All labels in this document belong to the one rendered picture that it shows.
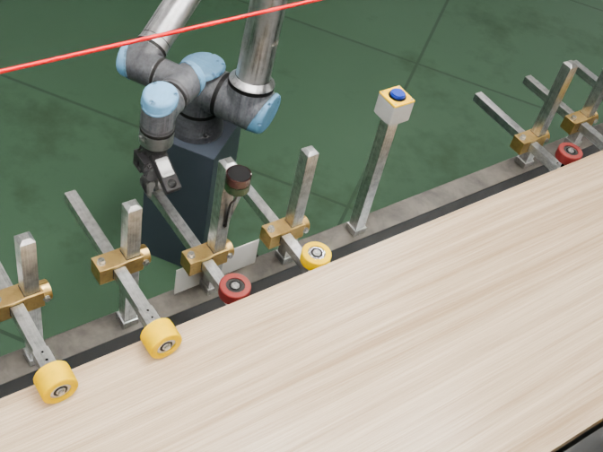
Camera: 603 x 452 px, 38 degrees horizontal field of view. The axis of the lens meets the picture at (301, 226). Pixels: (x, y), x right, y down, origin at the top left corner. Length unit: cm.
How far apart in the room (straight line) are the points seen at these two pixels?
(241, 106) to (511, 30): 269
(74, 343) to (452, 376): 95
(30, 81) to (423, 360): 258
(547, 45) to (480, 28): 39
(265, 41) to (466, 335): 108
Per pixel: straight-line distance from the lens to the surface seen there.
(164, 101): 219
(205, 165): 296
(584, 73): 344
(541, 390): 221
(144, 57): 234
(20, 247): 192
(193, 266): 225
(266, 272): 248
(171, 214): 237
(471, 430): 208
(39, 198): 361
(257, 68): 273
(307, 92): 427
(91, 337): 230
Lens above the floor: 257
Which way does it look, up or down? 46 degrees down
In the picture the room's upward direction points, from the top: 14 degrees clockwise
